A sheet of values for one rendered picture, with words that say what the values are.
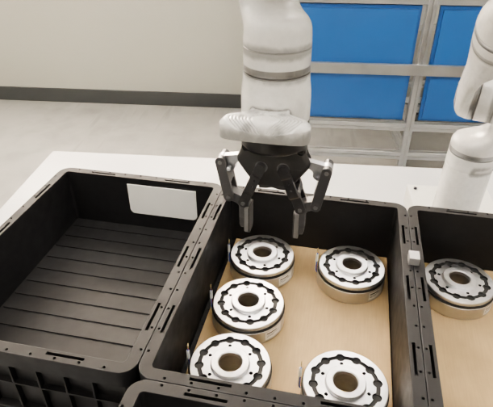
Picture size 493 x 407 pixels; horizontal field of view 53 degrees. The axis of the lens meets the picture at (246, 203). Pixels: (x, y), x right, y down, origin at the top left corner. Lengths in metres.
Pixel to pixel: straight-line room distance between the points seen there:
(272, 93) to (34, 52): 3.45
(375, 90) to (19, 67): 2.51
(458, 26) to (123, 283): 2.13
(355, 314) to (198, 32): 2.89
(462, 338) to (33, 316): 0.61
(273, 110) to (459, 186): 0.64
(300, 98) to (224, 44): 2.96
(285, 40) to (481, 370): 0.49
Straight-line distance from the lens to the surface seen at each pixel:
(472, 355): 0.76
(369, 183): 1.34
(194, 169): 1.37
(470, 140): 1.06
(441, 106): 2.74
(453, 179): 1.09
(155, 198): 0.89
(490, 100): 1.01
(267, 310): 0.71
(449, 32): 2.62
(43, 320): 0.80
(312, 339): 0.72
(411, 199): 1.22
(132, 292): 0.80
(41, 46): 3.87
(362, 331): 0.74
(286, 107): 0.51
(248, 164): 0.58
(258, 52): 0.50
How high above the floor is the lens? 1.37
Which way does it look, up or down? 33 degrees down
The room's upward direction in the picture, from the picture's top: straight up
